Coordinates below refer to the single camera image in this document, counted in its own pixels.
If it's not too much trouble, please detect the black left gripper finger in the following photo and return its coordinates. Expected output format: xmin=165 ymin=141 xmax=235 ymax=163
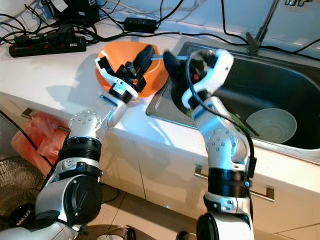
xmin=136 ymin=45 xmax=157 ymax=71

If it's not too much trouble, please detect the black floor fan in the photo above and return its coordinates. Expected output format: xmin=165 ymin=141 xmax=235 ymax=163
xmin=0 ymin=157 xmax=51 ymax=240

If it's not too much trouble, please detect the stainless steel sink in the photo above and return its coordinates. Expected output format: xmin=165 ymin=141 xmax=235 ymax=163
xmin=146 ymin=41 xmax=320 ymax=161

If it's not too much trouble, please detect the black power strip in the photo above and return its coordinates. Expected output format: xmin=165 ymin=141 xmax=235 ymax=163
xmin=8 ymin=35 xmax=87 ymax=57

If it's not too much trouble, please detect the metal faucet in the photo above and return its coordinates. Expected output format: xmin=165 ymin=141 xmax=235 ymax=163
xmin=246 ymin=0 xmax=306 ymax=55

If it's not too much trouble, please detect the orange plastic bowl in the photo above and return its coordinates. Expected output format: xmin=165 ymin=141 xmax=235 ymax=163
xmin=96 ymin=41 xmax=171 ymax=98

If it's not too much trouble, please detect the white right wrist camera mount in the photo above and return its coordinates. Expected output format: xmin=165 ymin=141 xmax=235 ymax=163
xmin=181 ymin=48 xmax=235 ymax=106

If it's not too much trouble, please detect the white bowl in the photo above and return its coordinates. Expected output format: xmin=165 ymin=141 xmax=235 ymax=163
xmin=245 ymin=107 xmax=297 ymax=144

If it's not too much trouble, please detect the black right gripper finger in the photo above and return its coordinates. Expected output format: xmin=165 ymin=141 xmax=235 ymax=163
xmin=163 ymin=50 xmax=191 ymax=93

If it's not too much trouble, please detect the green plate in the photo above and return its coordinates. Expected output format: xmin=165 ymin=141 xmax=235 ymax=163
xmin=184 ymin=107 xmax=197 ymax=120

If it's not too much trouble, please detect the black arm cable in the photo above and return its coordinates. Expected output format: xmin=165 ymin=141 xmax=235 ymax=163
xmin=37 ymin=160 xmax=63 ymax=201
xmin=185 ymin=50 xmax=259 ymax=187

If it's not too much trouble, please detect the black charger box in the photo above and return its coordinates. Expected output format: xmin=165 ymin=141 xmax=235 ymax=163
xmin=47 ymin=0 xmax=101 ymax=26

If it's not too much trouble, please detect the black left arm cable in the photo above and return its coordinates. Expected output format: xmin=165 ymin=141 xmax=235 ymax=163
xmin=37 ymin=160 xmax=63 ymax=201

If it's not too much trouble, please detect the white kitchen cabinet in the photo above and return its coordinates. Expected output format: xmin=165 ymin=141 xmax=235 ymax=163
xmin=10 ymin=97 xmax=320 ymax=236

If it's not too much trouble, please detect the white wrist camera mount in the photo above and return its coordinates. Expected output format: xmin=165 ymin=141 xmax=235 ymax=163
xmin=181 ymin=48 xmax=235 ymax=106
xmin=94 ymin=56 xmax=140 ymax=98

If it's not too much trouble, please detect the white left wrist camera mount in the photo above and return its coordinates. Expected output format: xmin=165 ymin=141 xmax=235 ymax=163
xmin=94 ymin=56 xmax=140 ymax=98

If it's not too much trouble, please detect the silver cabinet handle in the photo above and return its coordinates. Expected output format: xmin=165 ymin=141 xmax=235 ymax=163
xmin=21 ymin=107 xmax=41 ymax=121

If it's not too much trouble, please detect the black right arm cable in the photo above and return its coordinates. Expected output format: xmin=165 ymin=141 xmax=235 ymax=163
xmin=185 ymin=50 xmax=259 ymax=187

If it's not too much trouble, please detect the black adapter cable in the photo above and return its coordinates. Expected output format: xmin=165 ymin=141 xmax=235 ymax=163
xmin=154 ymin=27 xmax=320 ymax=56

